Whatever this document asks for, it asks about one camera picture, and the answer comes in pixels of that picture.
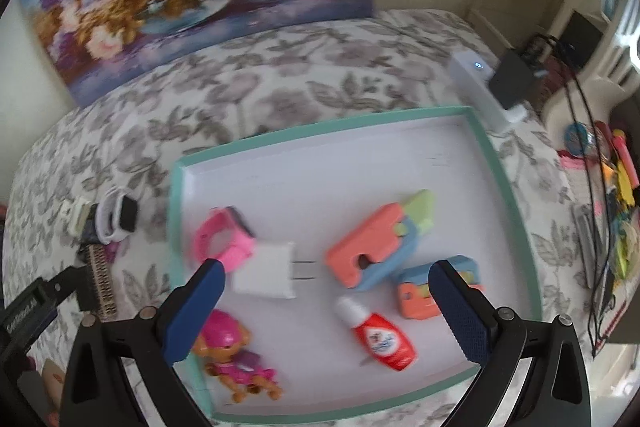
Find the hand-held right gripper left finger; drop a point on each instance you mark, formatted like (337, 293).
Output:
(196, 307)

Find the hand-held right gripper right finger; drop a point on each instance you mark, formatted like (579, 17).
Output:
(459, 313)

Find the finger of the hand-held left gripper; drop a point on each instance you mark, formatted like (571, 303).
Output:
(64, 281)

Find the harmonica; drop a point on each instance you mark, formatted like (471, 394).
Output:
(102, 282)

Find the small orange blue toy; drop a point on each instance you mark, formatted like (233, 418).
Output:
(415, 297)

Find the magenta plastic case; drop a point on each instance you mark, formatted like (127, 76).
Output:
(113, 249)

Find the pink puppy figure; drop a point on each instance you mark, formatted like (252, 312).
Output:
(235, 357)

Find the white plastic clip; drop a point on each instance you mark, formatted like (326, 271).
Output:
(76, 217)

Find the pink kids watch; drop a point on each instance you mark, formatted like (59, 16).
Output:
(222, 239)

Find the white charger plug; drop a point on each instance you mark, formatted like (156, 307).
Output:
(265, 272)

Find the red glue bottle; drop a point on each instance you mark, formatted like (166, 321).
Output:
(382, 339)

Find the white smartwatch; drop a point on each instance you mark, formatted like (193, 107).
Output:
(117, 214)

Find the shallow teal cardboard tray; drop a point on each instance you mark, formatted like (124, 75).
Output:
(320, 167)

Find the small dark object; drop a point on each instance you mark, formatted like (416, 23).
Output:
(91, 229)

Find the pile of colourful small toys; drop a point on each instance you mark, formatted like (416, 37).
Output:
(620, 187)

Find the white power strip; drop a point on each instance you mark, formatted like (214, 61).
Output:
(472, 82)

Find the black power adapter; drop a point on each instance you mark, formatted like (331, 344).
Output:
(512, 79)

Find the dark storage box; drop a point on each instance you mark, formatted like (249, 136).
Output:
(582, 37)

